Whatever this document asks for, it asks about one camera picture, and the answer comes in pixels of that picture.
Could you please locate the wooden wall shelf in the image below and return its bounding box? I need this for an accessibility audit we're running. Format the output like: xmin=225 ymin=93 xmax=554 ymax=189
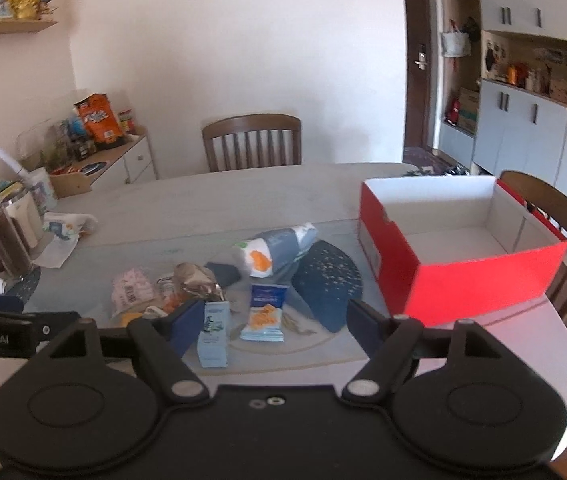
xmin=0 ymin=2 xmax=59 ymax=38

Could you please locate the grey hanging bag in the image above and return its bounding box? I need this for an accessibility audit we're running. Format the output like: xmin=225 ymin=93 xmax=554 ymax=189
xmin=441 ymin=20 xmax=471 ymax=58

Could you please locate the yellow plush toy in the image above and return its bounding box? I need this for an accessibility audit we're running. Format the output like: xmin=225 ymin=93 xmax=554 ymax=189
xmin=113 ymin=310 xmax=146 ymax=328

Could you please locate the white kettle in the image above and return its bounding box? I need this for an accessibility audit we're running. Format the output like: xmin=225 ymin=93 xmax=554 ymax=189
xmin=6 ymin=195 xmax=46 ymax=251

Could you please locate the pink white packet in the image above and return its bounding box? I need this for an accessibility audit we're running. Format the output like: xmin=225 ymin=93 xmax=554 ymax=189
xmin=112 ymin=267 xmax=156 ymax=311

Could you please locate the floral printed cup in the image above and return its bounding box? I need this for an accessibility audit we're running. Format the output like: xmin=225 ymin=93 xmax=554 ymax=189
xmin=28 ymin=167 xmax=59 ymax=213

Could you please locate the grey wall cabinet unit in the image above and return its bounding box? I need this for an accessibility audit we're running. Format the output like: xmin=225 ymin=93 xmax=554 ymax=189
xmin=436 ymin=0 xmax=567 ymax=176

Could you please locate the crumpled tissue wrapper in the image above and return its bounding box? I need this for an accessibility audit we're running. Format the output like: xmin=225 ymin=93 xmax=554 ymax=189
xmin=43 ymin=211 xmax=99 ymax=241

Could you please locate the silver foil bag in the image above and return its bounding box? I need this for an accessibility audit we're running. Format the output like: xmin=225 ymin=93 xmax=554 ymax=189
xmin=170 ymin=262 xmax=226 ymax=303

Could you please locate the small blue bag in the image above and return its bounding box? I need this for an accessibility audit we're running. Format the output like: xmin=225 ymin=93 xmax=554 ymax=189
xmin=66 ymin=117 xmax=89 ymax=141

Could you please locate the clear glass tank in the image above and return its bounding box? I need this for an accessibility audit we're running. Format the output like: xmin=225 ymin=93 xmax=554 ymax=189
xmin=16 ymin=120 xmax=79 ymax=171

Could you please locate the brown door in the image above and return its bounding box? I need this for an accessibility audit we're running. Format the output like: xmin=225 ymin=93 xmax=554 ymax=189
xmin=401 ymin=0 xmax=439 ymax=153

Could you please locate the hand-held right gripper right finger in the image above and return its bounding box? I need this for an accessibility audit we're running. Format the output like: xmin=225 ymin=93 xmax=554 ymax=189
xmin=342 ymin=299 xmax=525 ymax=404

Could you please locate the small light blue carton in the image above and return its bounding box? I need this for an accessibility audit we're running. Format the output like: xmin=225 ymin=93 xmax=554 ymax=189
xmin=197 ymin=301 xmax=231 ymax=368

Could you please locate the white side cabinet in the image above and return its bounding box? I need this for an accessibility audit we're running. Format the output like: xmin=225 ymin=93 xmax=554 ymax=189
xmin=48 ymin=132 xmax=159 ymax=198

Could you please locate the small blue snack packet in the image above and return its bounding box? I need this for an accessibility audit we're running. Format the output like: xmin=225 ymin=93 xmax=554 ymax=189
xmin=240 ymin=284 xmax=289 ymax=342

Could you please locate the red cardboard box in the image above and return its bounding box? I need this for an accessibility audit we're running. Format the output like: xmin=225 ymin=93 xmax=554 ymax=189
xmin=357 ymin=176 xmax=567 ymax=327

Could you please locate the orange snack bag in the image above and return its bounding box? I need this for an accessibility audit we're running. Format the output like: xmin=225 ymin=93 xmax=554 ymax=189
xmin=74 ymin=93 xmax=126 ymax=150

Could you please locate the blue white tissue pack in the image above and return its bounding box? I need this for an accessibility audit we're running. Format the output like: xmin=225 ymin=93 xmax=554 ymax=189
xmin=233 ymin=222 xmax=320 ymax=278

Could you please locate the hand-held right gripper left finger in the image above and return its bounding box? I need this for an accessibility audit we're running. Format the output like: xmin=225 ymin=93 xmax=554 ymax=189
xmin=28 ymin=299 xmax=212 ymax=404

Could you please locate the white marble desktop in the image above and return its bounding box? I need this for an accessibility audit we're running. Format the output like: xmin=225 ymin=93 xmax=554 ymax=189
xmin=0 ymin=162 xmax=567 ymax=466

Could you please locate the white paper napkin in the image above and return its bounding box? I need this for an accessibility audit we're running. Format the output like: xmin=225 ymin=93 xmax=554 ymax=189
xmin=33 ymin=235 xmax=81 ymax=268

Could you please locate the patterned rug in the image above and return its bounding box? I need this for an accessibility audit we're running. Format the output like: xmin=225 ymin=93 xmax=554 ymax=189
xmin=403 ymin=147 xmax=469 ymax=176

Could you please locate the curved wooden tray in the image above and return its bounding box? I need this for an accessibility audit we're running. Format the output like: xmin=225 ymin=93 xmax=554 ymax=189
xmin=50 ymin=167 xmax=92 ymax=198

